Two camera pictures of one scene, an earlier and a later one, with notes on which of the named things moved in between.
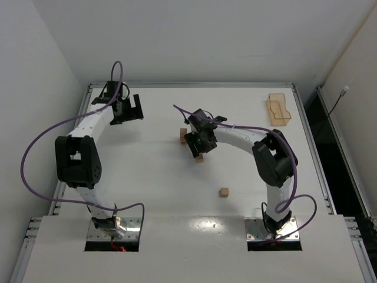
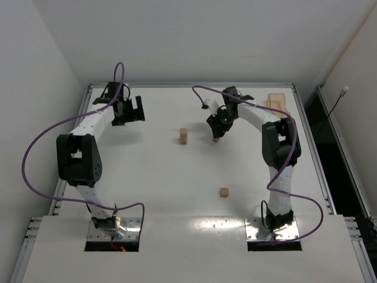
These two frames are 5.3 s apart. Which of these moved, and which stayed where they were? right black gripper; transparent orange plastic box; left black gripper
Moved: right black gripper
Stayed: left black gripper; transparent orange plastic box
